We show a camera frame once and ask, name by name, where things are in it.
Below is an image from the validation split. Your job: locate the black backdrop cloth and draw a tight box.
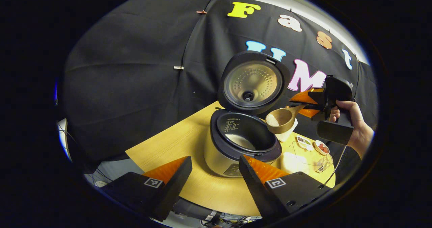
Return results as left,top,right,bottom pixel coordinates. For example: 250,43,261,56
59,0,378,174

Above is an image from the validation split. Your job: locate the clear container of rice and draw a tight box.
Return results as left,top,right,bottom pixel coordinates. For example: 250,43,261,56
280,142,329,174

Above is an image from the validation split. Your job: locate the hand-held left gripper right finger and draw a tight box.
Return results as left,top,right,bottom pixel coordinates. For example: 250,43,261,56
239,155,333,222

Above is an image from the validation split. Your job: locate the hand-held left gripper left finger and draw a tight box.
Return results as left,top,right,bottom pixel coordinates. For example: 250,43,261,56
101,156,193,222

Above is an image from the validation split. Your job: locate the white divided dish of beans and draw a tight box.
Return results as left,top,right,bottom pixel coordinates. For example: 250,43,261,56
296,136,313,151

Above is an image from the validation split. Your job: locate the dark rice cooker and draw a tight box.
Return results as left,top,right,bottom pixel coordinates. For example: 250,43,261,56
204,51,291,178

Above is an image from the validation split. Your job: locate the metal wire chopstick holder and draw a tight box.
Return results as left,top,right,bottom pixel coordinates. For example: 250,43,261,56
316,154,334,173

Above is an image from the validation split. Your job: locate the white round plate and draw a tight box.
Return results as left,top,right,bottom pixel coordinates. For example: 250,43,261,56
314,140,330,156

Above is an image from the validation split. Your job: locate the wooden spoon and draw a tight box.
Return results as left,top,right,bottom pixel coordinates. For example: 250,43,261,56
265,104,307,134

